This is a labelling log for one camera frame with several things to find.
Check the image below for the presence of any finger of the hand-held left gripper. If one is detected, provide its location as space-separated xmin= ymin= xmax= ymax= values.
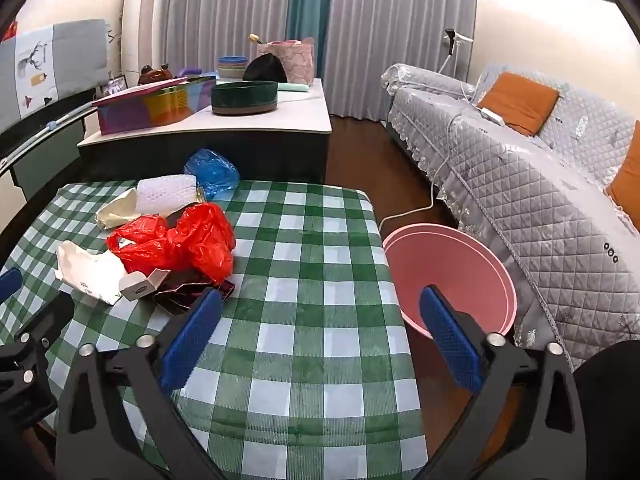
xmin=0 ymin=267 xmax=24 ymax=307
xmin=0 ymin=290 xmax=76 ymax=396

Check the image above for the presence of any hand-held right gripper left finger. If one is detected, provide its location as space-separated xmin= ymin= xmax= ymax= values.
xmin=54 ymin=287 xmax=227 ymax=480

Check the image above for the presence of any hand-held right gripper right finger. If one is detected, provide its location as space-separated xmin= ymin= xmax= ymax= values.
xmin=417 ymin=284 xmax=587 ymax=480

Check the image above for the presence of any dark shiny wrapper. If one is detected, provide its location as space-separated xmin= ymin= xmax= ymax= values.
xmin=152 ymin=267 xmax=236 ymax=316

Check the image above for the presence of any white paper bag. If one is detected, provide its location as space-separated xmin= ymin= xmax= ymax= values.
xmin=55 ymin=240 xmax=128 ymax=306

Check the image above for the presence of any small white carton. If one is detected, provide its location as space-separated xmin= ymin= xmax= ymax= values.
xmin=119 ymin=268 xmax=172 ymax=302

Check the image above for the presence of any pink plastic basin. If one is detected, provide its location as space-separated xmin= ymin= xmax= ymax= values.
xmin=382 ymin=223 xmax=517 ymax=341

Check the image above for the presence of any red plastic bag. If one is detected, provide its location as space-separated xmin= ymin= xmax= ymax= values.
xmin=106 ymin=202 xmax=237 ymax=285

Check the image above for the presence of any cream paper bag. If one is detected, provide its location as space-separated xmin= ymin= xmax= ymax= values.
xmin=94 ymin=187 xmax=138 ymax=231

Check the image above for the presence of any white foam sheet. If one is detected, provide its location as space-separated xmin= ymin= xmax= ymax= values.
xmin=135 ymin=174 xmax=200 ymax=217

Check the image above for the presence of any blue plastic bag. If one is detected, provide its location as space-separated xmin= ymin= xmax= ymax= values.
xmin=184 ymin=148 xmax=241 ymax=200

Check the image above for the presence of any green checkered tablecloth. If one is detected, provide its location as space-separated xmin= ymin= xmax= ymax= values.
xmin=0 ymin=180 xmax=431 ymax=480

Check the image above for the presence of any white rod with blue ball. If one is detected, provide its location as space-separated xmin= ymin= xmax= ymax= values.
xmin=0 ymin=105 xmax=96 ymax=161

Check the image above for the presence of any sofa with grey quilted cover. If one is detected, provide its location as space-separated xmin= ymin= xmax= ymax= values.
xmin=381 ymin=62 xmax=640 ymax=373

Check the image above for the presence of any colourful rectangular tin box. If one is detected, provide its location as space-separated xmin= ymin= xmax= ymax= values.
xmin=92 ymin=76 xmax=218 ymax=136

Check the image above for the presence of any white-topped coffee table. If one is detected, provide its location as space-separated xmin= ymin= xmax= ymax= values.
xmin=76 ymin=77 xmax=333 ymax=186

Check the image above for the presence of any orange cushion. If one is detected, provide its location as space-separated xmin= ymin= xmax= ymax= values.
xmin=476 ymin=71 xmax=560 ymax=137
xmin=605 ymin=120 xmax=640 ymax=233

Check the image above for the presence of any grey deer-print cover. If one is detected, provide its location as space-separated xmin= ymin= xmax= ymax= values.
xmin=0 ymin=19 xmax=111 ymax=133

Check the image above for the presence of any dark green round tin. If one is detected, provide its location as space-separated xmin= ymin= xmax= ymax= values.
xmin=211 ymin=80 xmax=279 ymax=116

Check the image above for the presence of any thin twig plant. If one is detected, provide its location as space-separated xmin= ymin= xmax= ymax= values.
xmin=107 ymin=7 xmax=151 ymax=73

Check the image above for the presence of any stack of coloured bowls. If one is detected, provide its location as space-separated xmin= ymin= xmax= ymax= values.
xmin=217 ymin=56 xmax=249 ymax=81

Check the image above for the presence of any pink patterned basket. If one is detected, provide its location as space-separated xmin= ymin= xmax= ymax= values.
xmin=256 ymin=37 xmax=316 ymax=87

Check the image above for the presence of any tall standing air conditioner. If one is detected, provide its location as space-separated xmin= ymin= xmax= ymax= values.
xmin=139 ymin=0 xmax=162 ymax=73

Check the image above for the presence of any grey curtain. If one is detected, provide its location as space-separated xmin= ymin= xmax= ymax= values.
xmin=155 ymin=0 xmax=296 ymax=58
xmin=322 ymin=0 xmax=478 ymax=121

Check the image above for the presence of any teal curtain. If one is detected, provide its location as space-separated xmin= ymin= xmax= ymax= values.
xmin=285 ymin=0 xmax=335 ymax=81

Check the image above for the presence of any white cable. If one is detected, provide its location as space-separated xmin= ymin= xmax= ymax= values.
xmin=378 ymin=72 xmax=501 ymax=233

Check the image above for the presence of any small photo frame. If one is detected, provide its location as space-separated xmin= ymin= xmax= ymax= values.
xmin=95 ymin=75 xmax=127 ymax=100

